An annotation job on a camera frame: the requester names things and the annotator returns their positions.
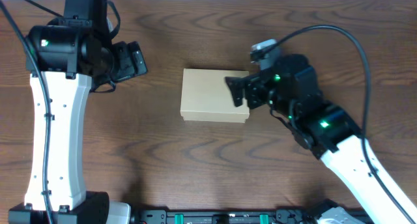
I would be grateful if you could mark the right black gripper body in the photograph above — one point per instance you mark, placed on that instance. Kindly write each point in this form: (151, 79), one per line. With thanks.
(258, 93)

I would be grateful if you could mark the black mounting rail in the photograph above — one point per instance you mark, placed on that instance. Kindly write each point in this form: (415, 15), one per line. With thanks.
(281, 216)

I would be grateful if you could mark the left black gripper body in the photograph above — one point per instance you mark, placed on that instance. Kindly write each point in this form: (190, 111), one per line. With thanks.
(120, 55)

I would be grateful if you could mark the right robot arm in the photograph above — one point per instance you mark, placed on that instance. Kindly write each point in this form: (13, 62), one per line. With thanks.
(289, 87)

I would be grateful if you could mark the brown cardboard box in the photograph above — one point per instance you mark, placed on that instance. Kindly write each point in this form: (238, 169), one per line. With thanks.
(206, 97)

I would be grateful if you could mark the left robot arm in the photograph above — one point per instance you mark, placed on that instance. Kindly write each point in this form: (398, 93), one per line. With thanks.
(69, 58)

